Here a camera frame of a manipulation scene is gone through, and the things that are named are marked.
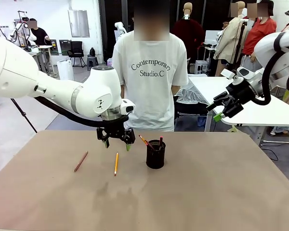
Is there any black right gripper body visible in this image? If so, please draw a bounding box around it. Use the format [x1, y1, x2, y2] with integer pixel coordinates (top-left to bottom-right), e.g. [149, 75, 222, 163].
[213, 79, 256, 118]

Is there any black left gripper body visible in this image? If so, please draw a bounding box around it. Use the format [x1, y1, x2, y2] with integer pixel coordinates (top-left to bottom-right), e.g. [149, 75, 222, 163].
[96, 115, 136, 144]

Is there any reddish brown pencil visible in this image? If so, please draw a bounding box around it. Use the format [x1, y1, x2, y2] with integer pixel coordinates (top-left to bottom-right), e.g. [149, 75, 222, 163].
[74, 151, 89, 172]

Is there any black mesh pen holder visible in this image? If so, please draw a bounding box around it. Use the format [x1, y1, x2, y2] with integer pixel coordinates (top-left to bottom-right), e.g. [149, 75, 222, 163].
[146, 140, 167, 169]

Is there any silver crumpled fabric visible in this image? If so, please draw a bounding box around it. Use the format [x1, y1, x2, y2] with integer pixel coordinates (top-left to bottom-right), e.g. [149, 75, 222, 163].
[175, 84, 209, 104]

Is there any white side table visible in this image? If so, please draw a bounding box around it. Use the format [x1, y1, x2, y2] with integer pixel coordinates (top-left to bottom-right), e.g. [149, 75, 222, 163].
[188, 76, 289, 145]

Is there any white plastic crate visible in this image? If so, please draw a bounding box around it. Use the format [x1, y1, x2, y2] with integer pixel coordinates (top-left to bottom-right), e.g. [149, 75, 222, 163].
[195, 60, 210, 74]

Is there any person in white t-shirt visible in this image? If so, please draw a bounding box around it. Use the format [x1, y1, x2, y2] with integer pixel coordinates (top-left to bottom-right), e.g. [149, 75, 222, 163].
[112, 0, 189, 132]

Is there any mannequin in beige coat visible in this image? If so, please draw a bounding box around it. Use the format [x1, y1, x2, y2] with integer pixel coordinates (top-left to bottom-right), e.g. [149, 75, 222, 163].
[213, 1, 248, 77]

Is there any black stand beside mannequin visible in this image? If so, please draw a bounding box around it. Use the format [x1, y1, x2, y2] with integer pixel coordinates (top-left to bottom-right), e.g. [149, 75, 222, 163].
[231, 20, 249, 77]

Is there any person in red shirt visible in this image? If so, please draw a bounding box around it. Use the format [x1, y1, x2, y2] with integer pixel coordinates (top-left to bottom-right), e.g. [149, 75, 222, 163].
[240, 0, 277, 73]

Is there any white board panel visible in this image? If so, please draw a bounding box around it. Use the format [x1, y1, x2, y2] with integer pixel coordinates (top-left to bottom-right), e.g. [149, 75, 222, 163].
[204, 30, 224, 46]

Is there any grey plastic stool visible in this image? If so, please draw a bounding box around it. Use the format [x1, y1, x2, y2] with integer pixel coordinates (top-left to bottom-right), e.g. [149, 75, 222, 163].
[87, 56, 100, 72]

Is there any white air purifier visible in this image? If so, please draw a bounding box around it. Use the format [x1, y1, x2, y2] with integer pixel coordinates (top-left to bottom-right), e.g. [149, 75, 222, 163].
[56, 60, 75, 81]

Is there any mannequin in dark red top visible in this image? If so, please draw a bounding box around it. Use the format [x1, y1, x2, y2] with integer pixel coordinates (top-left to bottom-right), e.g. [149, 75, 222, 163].
[171, 2, 206, 49]

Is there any black office chair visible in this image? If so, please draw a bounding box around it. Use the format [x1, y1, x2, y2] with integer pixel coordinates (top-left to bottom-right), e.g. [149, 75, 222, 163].
[67, 41, 86, 67]

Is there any dark framed board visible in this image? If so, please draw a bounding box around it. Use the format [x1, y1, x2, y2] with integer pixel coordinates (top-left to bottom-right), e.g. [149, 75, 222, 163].
[59, 39, 72, 56]

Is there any background work desk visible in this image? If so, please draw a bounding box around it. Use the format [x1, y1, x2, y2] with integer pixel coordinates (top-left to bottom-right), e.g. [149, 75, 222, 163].
[28, 44, 55, 75]

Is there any person in black t-shirt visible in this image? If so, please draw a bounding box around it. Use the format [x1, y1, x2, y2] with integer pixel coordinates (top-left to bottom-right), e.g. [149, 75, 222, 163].
[28, 18, 51, 46]

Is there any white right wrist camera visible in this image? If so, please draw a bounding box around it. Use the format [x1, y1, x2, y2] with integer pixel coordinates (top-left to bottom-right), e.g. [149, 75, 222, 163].
[221, 67, 256, 84]

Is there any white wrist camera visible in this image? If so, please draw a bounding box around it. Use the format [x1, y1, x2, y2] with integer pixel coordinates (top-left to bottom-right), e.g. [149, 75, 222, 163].
[120, 98, 136, 114]
[221, 67, 256, 84]

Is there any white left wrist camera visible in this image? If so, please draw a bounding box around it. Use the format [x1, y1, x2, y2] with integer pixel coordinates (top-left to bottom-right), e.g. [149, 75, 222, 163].
[120, 98, 136, 114]

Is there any black hose of right arm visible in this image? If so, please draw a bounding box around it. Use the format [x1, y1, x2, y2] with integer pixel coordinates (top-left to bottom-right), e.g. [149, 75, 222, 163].
[254, 31, 287, 106]

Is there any black hose of arm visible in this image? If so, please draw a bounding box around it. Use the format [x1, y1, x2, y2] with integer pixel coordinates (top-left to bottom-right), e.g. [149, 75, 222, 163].
[254, 31, 287, 106]
[33, 96, 106, 128]

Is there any black hose of left arm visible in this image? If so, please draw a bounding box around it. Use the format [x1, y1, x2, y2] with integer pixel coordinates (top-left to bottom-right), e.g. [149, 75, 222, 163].
[33, 96, 106, 128]

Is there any black floor cable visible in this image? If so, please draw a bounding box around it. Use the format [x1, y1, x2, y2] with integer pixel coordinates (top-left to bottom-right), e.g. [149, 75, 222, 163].
[261, 146, 279, 161]

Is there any black camera tripod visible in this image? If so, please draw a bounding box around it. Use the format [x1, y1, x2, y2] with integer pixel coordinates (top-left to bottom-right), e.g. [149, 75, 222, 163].
[11, 98, 38, 133]

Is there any grey wall cabinet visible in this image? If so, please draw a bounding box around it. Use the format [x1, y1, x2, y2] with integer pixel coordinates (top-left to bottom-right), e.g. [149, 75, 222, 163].
[67, 10, 90, 38]

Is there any white background robot with frame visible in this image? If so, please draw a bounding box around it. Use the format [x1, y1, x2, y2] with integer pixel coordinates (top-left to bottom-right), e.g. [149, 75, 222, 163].
[9, 11, 38, 48]

